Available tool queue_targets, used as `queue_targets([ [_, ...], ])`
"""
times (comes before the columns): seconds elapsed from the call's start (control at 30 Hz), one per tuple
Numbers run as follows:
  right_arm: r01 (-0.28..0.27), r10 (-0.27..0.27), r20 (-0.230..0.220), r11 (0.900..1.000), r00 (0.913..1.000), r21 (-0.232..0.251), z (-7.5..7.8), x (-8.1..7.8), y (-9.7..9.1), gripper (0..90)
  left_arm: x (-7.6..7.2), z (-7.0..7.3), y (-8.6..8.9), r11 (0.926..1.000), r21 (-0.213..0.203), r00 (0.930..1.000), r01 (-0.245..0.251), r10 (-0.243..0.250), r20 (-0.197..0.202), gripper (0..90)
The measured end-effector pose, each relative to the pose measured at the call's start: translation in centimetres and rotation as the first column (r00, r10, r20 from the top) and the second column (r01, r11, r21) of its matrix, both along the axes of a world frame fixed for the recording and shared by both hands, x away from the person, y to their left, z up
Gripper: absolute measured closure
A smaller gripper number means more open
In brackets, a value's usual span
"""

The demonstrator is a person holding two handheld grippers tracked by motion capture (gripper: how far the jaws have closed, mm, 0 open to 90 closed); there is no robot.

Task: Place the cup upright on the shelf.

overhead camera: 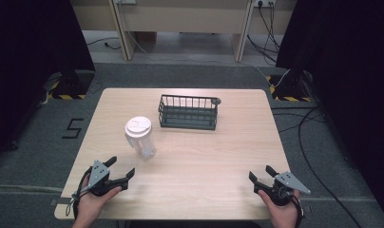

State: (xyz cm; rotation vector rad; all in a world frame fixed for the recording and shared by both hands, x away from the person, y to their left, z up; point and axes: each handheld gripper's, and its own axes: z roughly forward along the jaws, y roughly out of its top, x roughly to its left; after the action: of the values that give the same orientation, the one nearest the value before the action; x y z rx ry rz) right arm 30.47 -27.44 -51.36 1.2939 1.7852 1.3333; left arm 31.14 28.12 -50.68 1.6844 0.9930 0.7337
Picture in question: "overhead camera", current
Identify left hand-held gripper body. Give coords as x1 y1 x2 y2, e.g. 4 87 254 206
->
85 160 125 198

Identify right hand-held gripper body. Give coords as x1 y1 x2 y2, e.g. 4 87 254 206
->
253 171 312 207

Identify person's right hand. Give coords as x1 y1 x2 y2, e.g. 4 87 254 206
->
257 189 300 223

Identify person's left hand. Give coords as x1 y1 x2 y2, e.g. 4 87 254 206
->
75 185 123 223

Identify clear plastic pitcher white lid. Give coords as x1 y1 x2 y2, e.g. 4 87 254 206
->
124 116 157 160

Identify black stand base hazard tape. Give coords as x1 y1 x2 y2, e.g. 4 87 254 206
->
265 69 313 103
44 69 96 101

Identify black curtain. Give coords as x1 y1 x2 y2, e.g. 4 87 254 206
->
0 0 96 161
275 0 384 219

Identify beige wooden desk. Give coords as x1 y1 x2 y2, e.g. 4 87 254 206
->
69 0 298 64

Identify right hand-held gripper cable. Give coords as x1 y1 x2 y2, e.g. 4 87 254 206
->
289 193 306 228

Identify hand-held gripper cable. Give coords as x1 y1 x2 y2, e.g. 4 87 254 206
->
65 166 93 220
289 193 306 228

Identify left hand-held gripper cable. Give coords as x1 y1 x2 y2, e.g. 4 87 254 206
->
65 166 93 220

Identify long black floor cable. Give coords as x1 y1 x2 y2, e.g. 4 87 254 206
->
270 105 363 228

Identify dark metal wire basket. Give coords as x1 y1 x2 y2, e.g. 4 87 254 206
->
157 94 222 131

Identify short black floor cable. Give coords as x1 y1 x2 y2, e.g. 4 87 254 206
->
86 36 122 51

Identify black cables from wall socket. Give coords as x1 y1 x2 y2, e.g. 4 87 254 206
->
246 1 281 66

